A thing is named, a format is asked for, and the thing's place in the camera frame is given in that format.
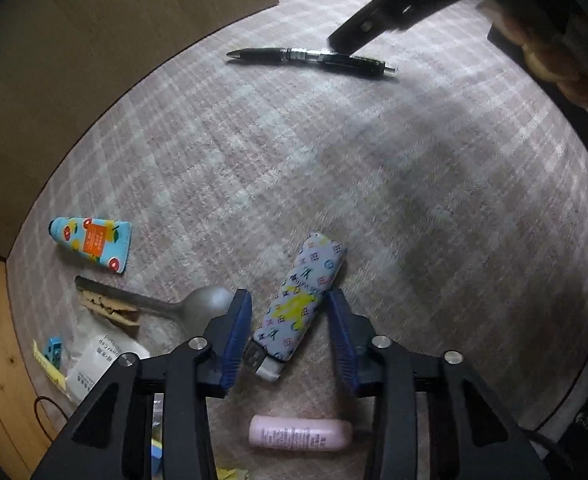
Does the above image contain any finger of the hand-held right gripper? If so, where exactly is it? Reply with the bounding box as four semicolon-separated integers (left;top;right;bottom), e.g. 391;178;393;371
327;0;481;57

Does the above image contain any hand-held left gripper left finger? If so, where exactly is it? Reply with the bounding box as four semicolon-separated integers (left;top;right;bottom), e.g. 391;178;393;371
30;288;253;480

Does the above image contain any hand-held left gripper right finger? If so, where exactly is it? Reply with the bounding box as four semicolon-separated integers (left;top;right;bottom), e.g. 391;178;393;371
326;288;546;480

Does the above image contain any patterned grey lighter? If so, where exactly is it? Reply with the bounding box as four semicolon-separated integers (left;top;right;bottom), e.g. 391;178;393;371
244;232;347;384

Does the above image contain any black pen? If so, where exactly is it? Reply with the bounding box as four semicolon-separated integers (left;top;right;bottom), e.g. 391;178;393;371
226;46;399;81

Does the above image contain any wooden clothespin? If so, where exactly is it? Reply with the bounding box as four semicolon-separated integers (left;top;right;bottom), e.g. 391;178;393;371
76;287;140;330

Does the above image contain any white shower cap packet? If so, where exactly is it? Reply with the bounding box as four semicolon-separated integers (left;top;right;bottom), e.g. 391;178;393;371
66;332;151;405

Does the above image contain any person's right hand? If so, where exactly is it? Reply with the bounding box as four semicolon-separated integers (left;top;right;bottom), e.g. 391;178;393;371
503;10;588;109

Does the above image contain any grey metal spoon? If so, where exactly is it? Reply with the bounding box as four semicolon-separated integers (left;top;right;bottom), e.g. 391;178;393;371
75;275;235;333

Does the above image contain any pink plastic bottle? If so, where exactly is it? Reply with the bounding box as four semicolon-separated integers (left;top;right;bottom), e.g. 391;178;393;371
247;414;353;454

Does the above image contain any yellow and blue packet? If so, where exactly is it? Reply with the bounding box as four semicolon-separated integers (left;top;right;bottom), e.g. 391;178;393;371
150;439;251;480

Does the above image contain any blue fruit print cream tube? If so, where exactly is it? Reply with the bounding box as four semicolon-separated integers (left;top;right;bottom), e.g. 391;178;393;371
48;216;133;276

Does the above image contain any blue plastic clip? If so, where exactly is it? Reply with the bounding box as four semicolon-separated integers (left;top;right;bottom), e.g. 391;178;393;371
42;336;65;367

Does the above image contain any yellow paper packet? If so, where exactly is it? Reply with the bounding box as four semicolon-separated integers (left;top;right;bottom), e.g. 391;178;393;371
30;339;69;392

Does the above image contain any black cable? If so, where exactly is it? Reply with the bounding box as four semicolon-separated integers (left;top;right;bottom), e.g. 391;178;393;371
32;396;77;443

